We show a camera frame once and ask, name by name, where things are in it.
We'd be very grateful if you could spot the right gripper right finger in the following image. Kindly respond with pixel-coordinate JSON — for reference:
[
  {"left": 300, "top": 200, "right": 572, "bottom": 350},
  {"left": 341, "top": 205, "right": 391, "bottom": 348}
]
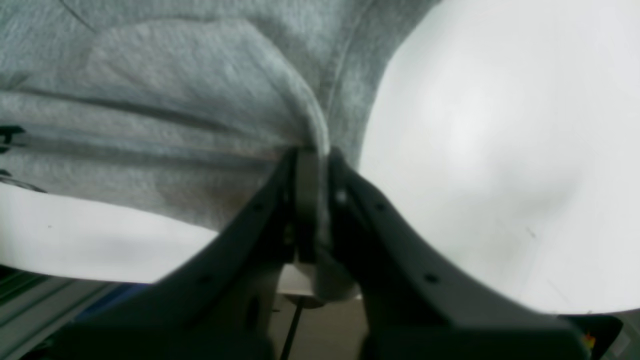
[{"left": 327, "top": 149, "right": 590, "bottom": 360}]

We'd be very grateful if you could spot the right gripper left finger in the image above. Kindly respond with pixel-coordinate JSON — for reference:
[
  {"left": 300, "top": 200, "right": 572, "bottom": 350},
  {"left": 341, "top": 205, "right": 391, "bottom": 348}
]
[{"left": 50, "top": 149, "right": 319, "bottom": 360}]

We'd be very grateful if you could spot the grey T-shirt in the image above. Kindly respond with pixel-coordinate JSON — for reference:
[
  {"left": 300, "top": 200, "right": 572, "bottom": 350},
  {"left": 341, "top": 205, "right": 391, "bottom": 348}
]
[{"left": 0, "top": 0, "right": 440, "bottom": 283}]

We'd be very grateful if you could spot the white power strip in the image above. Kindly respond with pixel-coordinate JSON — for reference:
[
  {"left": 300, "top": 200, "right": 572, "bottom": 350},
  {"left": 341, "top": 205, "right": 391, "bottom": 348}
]
[{"left": 560, "top": 314, "right": 640, "bottom": 360}]

